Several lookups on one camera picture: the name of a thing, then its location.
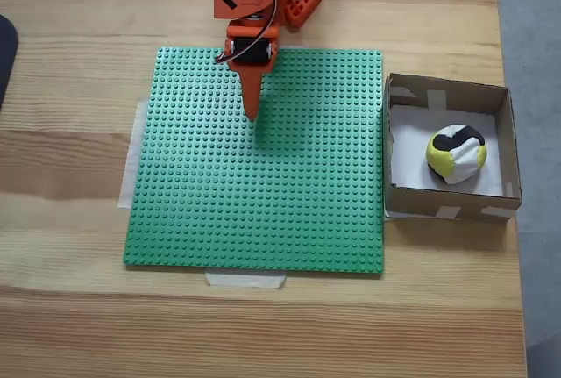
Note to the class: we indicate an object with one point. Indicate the yellow white black ball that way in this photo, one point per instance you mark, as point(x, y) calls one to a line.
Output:
point(456, 154)

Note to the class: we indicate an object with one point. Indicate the cardboard box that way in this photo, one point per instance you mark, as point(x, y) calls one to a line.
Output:
point(412, 202)

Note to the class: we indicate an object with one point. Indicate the green studded baseplate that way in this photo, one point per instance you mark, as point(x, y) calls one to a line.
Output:
point(263, 198)

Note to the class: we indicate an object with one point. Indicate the masking tape strip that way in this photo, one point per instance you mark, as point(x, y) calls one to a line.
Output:
point(388, 215)
point(245, 280)
point(129, 176)

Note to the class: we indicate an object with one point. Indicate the white paper sheet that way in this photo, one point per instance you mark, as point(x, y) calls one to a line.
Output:
point(407, 154)

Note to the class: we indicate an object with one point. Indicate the black flat object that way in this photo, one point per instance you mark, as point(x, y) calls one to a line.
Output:
point(6, 58)

